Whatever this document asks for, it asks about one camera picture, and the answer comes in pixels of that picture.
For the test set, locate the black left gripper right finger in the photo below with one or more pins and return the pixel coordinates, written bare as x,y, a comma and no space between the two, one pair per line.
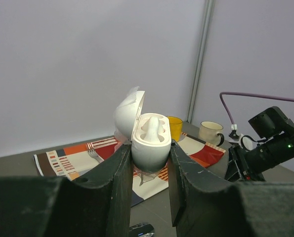
204,205

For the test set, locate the white enamel mug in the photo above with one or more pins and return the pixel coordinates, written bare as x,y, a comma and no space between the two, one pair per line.
211,132

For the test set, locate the yellow mug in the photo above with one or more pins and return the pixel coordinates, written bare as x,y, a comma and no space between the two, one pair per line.
175,127

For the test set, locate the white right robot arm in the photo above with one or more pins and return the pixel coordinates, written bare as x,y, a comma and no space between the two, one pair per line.
276,146

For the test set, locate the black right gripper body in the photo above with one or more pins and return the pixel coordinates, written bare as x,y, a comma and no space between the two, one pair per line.
238,168

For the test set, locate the colourful patterned placemat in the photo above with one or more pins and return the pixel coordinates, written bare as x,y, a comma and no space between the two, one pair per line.
74,161

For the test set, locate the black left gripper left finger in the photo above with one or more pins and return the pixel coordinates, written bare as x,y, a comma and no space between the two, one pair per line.
97,204

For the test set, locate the white earbud case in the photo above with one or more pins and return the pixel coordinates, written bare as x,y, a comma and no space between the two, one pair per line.
130,128

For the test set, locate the pink fork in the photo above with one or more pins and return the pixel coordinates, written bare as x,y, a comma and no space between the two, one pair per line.
92,153

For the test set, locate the black earbud charging case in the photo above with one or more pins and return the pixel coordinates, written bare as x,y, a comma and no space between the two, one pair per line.
143,229

